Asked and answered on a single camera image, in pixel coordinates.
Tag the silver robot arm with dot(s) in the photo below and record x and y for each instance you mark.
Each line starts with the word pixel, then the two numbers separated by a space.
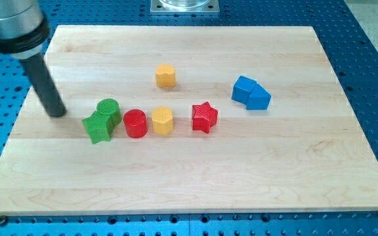
pixel 23 28

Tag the light wooden board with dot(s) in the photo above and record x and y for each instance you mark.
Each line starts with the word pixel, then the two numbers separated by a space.
pixel 306 152

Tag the left board stop screw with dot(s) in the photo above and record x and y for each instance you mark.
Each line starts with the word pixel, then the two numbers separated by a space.
pixel 3 220

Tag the red star block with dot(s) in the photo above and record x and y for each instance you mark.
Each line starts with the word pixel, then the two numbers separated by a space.
pixel 204 116

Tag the yellow hexagon block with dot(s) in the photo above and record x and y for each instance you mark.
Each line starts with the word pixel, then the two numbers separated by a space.
pixel 162 120

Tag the yellow heart block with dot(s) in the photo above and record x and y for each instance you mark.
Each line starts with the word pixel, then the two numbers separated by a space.
pixel 165 76

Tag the red cylinder block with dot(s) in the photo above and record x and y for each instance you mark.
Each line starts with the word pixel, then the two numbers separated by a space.
pixel 135 123

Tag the blue cube block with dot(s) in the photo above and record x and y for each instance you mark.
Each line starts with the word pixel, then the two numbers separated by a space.
pixel 242 89

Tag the blue pentagon block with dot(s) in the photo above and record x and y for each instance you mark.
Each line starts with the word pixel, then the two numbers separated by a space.
pixel 258 99

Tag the green cylinder block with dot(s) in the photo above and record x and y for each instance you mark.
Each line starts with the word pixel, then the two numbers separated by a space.
pixel 111 108

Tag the green star block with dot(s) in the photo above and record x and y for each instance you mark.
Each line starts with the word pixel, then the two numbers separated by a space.
pixel 99 127

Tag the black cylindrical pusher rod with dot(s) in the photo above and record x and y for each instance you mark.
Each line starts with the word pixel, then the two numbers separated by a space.
pixel 43 84

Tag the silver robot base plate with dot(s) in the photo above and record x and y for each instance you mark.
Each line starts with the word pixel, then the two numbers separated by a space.
pixel 184 6

